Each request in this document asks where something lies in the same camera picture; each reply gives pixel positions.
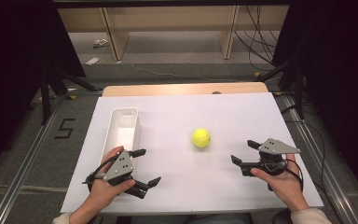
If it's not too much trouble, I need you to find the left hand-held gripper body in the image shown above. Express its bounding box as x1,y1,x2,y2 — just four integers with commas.
102,149,137,188

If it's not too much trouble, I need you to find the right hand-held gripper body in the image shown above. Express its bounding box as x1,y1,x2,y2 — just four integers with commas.
241,137,302,177

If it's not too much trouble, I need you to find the white plastic bin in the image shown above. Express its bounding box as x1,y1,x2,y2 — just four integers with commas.
98,106,142,171

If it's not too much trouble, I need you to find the yellow tennis ball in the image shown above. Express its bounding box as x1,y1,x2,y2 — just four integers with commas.
191,128,212,148

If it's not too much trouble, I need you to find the person's left hand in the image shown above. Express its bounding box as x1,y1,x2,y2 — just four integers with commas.
88,145,137,208

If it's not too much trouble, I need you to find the person's right hand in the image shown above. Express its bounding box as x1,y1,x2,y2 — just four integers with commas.
250,153,310,213

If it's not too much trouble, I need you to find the white table cover board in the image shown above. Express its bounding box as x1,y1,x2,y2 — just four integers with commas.
60,91,324,216

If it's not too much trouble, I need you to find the black tripod stand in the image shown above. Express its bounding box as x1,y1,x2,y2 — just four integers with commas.
255,52,306,119
39,66,103,126

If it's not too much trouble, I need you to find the black curtain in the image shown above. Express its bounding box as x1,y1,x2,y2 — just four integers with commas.
0,0,87,182
271,0,358,200

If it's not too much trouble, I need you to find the small white device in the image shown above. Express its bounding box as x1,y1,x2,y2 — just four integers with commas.
92,38,110,49

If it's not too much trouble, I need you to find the light wooden desk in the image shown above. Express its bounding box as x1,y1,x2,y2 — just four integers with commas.
57,5,290,62

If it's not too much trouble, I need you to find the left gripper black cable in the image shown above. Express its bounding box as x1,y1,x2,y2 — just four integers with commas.
82,153,121,191

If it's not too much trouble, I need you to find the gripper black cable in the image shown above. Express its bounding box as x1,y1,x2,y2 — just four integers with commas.
267,159,305,192
82,153,121,191

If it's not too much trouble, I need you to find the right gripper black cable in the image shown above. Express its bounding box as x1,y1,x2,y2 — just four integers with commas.
267,159,305,192

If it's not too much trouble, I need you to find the thin black floor cable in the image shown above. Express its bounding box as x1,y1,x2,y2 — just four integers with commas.
283,104,328,188

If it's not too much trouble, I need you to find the aluminium floor rail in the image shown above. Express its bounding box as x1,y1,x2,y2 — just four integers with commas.
0,94,67,224
279,92,358,224

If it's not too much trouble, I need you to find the white floor cable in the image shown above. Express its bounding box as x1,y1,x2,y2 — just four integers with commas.
130,62,239,84

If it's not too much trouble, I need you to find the black cable bundle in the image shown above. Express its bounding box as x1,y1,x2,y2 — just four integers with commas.
234,5,281,73

